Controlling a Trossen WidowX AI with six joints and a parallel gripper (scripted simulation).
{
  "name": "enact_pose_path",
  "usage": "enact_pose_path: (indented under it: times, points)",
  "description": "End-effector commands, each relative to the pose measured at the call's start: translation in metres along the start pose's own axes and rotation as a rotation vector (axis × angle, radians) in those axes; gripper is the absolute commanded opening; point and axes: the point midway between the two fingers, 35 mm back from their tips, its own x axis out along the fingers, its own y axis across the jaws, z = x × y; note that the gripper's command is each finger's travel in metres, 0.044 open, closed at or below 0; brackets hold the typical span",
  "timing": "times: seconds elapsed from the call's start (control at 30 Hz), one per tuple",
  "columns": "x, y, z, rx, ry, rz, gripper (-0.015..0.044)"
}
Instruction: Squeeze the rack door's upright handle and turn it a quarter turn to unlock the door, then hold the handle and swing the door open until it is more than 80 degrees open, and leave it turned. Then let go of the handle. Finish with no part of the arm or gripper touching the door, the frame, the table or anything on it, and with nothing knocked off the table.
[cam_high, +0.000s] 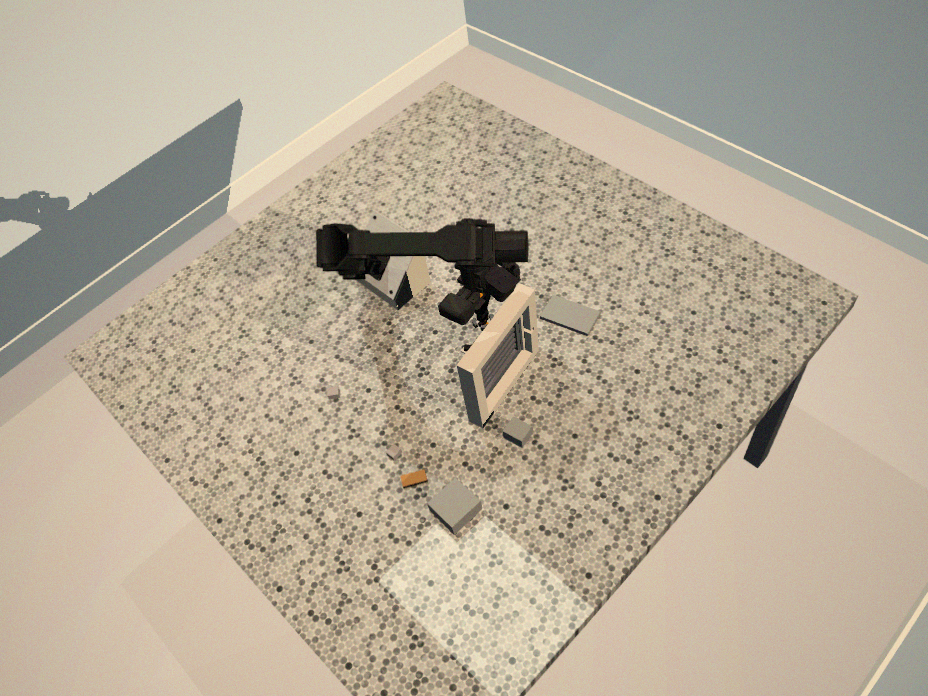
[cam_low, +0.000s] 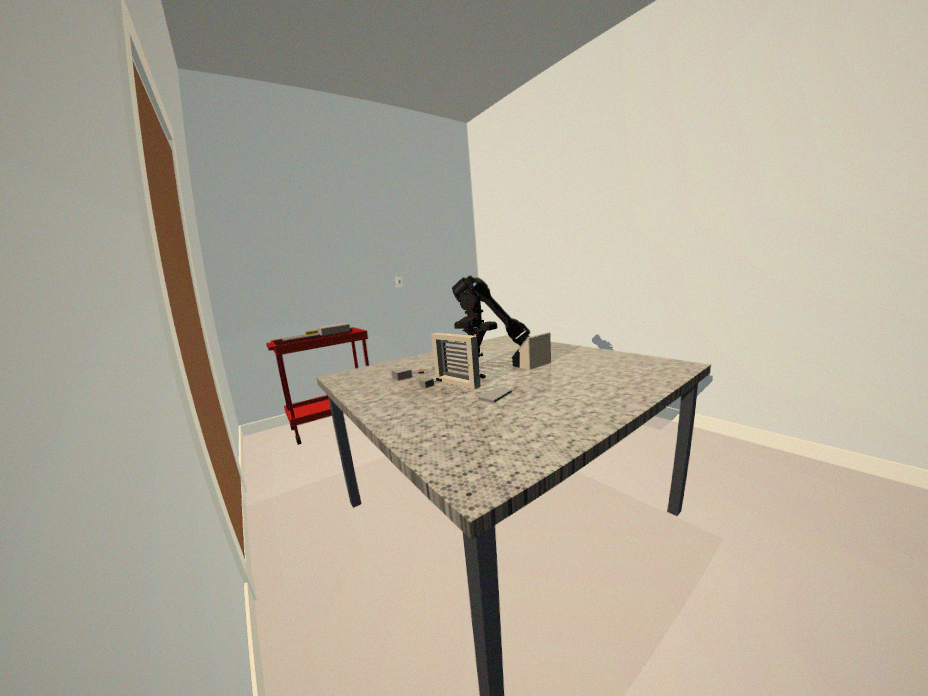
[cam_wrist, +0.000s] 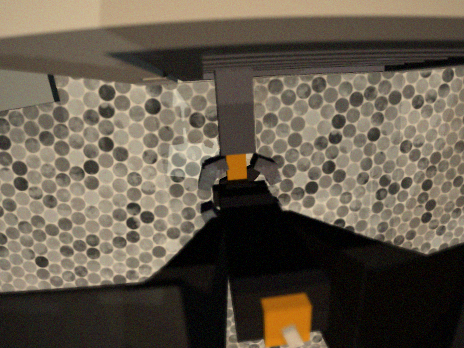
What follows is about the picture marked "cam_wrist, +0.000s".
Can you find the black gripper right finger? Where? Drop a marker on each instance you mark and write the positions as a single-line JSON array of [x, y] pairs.
[[385, 296]]

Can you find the grey flat rectangular slab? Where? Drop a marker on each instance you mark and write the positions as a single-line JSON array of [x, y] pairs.
[[26, 89]]

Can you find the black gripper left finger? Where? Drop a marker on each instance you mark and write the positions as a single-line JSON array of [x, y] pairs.
[[182, 305]]

